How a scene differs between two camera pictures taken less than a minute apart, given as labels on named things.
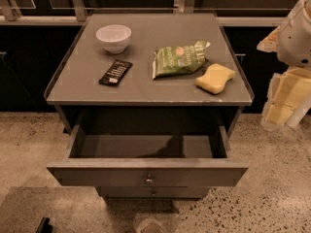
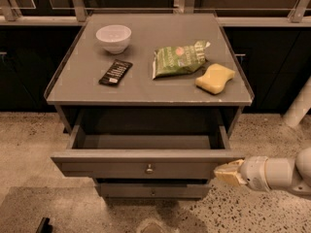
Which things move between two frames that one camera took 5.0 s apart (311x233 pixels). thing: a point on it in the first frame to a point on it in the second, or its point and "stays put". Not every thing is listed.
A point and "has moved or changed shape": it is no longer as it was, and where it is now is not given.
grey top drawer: x=148 y=155 has moved or changed shape
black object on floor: x=45 y=226 stays put
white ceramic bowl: x=114 y=38 stays put
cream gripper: x=295 y=40 to x=254 y=173
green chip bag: x=179 y=59 stays put
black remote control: x=116 y=73 stays put
